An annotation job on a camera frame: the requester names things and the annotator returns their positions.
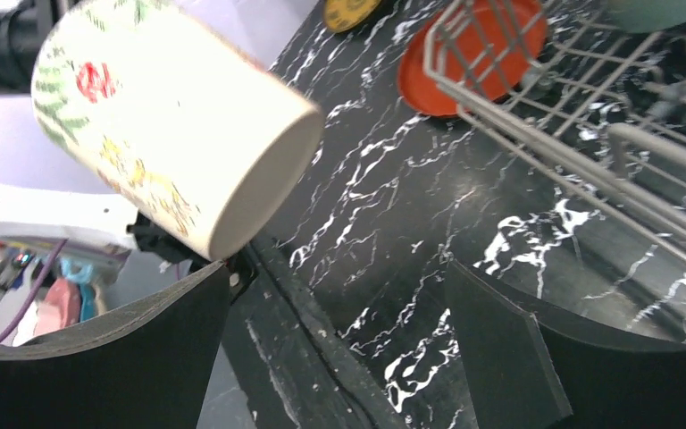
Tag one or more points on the metal wire dish rack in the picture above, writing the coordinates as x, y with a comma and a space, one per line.
605, 117

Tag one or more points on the green interior mug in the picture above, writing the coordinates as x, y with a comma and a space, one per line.
171, 115

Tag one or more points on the white floral bowl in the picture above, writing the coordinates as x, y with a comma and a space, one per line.
645, 16

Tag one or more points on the yellow patterned plate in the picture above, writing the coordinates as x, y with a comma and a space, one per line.
340, 16

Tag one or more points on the red plate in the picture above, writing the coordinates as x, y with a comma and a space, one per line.
491, 47

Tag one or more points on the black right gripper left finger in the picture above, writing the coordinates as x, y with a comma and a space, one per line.
143, 365

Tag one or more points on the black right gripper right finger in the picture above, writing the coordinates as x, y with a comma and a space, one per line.
532, 364

